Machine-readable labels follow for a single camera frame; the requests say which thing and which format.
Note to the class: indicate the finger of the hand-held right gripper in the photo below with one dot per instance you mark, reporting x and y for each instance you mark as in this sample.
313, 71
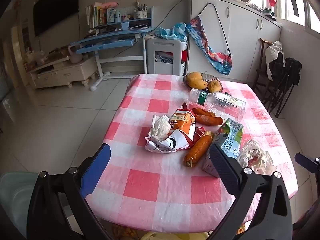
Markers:
306, 161

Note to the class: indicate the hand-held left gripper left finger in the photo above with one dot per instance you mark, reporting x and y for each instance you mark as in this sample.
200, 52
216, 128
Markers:
96, 167

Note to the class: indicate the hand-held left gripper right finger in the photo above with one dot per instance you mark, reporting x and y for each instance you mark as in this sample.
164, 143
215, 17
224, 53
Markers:
225, 170

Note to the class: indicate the clear plastic wrapper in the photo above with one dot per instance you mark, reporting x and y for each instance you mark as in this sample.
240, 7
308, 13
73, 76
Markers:
255, 155

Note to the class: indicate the green juice carton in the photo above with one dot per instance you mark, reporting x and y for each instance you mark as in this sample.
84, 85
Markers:
230, 135

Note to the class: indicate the white red wrapper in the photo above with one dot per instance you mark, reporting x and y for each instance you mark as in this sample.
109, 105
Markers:
172, 142

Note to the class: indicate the clear plastic bottle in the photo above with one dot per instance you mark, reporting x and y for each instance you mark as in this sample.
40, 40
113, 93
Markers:
225, 103

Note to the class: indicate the white tissue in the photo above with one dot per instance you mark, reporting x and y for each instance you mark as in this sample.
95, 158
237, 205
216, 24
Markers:
160, 128

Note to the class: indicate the yellow plastic basin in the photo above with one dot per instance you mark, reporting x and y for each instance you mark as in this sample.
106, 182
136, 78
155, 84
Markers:
162, 237

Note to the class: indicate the red checked tablecloth table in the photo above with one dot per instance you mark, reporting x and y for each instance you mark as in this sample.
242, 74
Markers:
142, 185

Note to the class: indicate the yellow mango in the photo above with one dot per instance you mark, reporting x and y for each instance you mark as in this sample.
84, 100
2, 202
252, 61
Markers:
215, 86
200, 84
192, 76

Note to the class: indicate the light blue chair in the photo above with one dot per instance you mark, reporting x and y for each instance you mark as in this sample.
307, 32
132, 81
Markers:
15, 200

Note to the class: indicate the folding chair with clothes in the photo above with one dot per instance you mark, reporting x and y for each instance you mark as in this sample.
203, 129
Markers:
285, 70

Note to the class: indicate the fruit basket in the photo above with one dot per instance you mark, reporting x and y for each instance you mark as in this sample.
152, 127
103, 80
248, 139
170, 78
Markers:
211, 77

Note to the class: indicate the white television cabinet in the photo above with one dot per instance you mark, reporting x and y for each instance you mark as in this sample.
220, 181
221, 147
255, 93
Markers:
65, 73

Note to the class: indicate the pink kettlebell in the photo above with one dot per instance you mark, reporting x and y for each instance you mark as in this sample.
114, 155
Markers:
75, 58

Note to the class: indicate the white bag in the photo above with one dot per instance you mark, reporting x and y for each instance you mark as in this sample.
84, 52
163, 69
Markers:
273, 50

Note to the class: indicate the wooden chair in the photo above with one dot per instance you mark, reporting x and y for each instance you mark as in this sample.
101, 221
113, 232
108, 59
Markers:
261, 52

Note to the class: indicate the plastic bags on cabinet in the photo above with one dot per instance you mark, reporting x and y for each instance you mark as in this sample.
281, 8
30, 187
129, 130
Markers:
37, 58

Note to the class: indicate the blue study desk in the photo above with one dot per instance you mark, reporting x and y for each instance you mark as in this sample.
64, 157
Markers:
107, 42

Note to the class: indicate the white plastic stool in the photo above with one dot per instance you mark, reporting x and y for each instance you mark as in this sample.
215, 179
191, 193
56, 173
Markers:
162, 45

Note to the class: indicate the blue plastic bag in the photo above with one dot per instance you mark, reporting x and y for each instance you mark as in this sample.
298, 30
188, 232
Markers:
175, 31

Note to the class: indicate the row of books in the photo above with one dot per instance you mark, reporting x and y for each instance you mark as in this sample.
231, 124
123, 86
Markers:
96, 16

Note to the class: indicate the white pen holder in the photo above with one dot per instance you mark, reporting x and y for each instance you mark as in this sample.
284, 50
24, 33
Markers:
140, 14

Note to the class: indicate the pink plush toy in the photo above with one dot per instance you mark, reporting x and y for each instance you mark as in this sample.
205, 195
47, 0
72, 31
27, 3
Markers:
110, 4

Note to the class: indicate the black television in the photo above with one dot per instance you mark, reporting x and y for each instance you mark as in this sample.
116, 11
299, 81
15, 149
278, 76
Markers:
55, 7

